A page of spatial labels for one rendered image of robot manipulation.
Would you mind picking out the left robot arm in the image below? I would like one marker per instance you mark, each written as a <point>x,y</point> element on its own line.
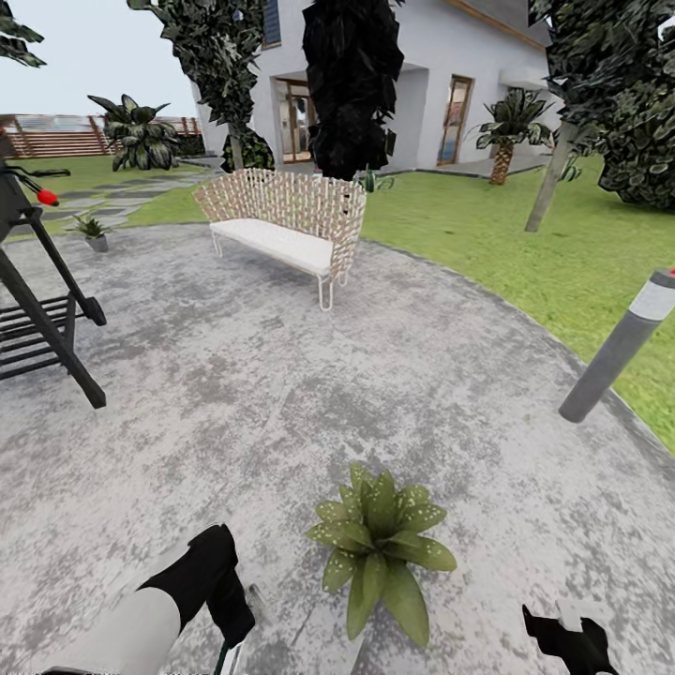
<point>137,636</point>

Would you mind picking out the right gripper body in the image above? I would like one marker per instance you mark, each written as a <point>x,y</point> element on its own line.
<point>553,640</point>

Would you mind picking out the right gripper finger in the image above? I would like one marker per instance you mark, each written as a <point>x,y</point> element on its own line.
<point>530,624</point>

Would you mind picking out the garden chair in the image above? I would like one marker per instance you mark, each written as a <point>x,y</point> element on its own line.
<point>323,248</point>

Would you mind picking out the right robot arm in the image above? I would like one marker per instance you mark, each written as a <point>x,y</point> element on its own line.
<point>581,645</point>

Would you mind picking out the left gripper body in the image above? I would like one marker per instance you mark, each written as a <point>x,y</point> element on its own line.
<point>232,617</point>

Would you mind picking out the insectifuge atomizer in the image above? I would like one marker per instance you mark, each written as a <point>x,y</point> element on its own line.
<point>228,659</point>

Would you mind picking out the charcoal grill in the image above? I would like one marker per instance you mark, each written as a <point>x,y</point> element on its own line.
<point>42,316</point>

